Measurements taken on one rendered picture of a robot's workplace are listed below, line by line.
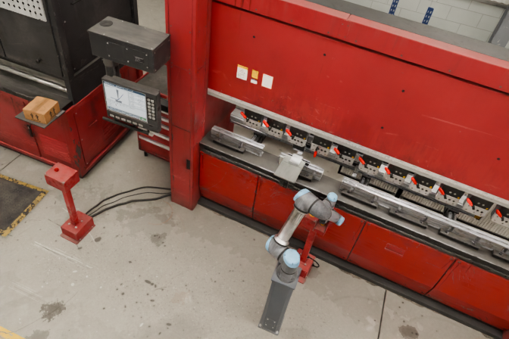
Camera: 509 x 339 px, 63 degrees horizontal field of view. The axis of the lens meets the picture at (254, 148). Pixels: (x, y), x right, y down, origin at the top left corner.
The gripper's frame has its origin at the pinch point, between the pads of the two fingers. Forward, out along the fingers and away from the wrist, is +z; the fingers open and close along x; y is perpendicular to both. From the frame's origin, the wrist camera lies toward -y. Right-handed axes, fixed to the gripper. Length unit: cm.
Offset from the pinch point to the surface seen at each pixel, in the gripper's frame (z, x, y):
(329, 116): -79, 25, 33
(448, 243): -12, -91, 28
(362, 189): -20.7, -16.7, 32.6
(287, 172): -26, 42, 11
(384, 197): -21, -35, 34
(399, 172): -51, -36, 36
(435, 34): -152, -19, 58
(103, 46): -115, 176, -30
